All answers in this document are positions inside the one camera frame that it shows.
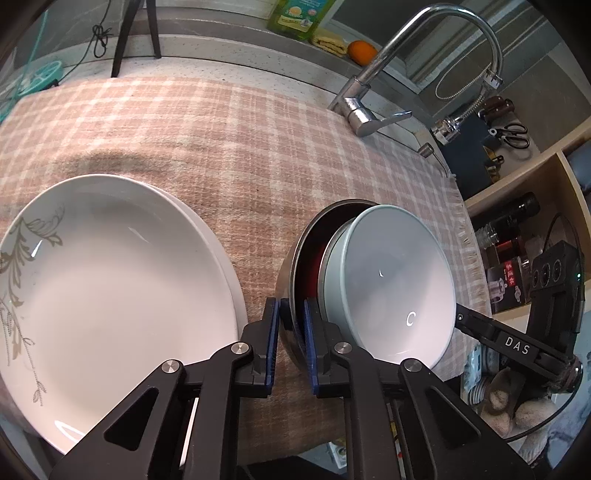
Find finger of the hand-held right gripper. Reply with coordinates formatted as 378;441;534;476
455;302;499;344

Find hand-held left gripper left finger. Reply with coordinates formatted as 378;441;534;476
48;298;280;480

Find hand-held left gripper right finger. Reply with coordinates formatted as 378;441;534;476
302;298;536;480

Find large steel bowl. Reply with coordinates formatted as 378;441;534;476
276;199;384;370

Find light blue ceramic bowl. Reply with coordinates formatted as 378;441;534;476
321;204;458;370

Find white leaf print plate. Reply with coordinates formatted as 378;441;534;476
0;173;247;455

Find person's right hand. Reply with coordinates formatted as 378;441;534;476
480;369;557;439

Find dark red printed box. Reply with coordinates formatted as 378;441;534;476
485;256;532;315

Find dark glass bottle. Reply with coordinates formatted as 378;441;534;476
475;193;541;245

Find wooden shelf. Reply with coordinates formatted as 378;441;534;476
462;143;591;324

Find black scissors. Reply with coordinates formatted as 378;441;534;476
489;122;529;149

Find beige plaid cloth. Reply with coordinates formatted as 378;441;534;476
0;76;492;462

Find chrome faucet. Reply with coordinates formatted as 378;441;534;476
328;4;504;138

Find orange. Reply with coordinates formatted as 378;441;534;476
347;40;379;65

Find yellow folded cloth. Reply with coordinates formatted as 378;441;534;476
310;28;348;58

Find green dish soap bottle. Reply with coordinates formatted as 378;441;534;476
268;0;338;43

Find black tripod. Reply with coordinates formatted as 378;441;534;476
111;0;162;78

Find round teal power strip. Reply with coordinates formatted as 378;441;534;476
16;60;65;95

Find metal sprayer hose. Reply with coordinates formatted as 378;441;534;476
431;32;504;144

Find brown knife handles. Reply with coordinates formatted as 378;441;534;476
478;97;515;121

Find black ring light cable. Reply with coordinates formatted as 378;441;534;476
60;23;114;79

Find teal power cable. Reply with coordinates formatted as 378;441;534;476
0;9;51;123

